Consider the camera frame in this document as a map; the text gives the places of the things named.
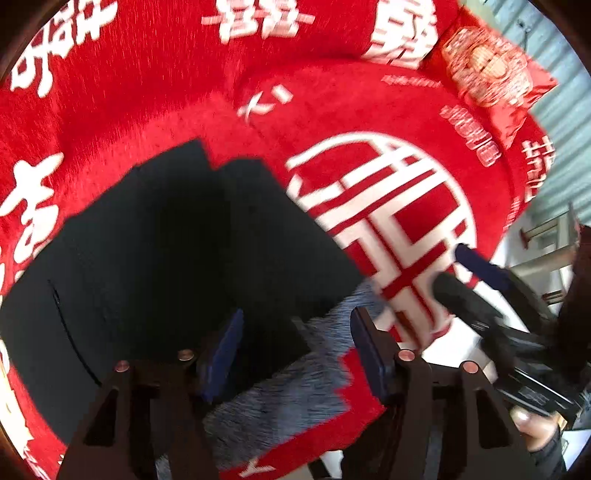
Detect wooden stool frame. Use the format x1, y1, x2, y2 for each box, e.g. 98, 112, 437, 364
521, 203, 581, 305

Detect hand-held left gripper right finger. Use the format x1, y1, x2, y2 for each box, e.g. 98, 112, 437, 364
349, 306, 532, 480

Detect person's right forearm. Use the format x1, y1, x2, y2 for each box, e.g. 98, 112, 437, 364
530, 427, 570, 480

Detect red printed blanket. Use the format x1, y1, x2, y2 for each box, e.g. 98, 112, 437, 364
0, 0, 561, 480

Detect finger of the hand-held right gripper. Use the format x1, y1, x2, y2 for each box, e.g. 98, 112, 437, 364
431, 272, 502, 334
454, 242, 511, 289

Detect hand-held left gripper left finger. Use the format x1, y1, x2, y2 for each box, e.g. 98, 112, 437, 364
55, 308, 245, 480

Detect black pants with grey lining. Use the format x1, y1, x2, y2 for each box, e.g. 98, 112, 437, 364
0, 137, 385, 480

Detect red shiny printed pillow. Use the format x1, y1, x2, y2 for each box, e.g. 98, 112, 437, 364
434, 9, 560, 149

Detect person's right hand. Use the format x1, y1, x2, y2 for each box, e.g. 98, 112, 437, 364
512, 405, 563, 453

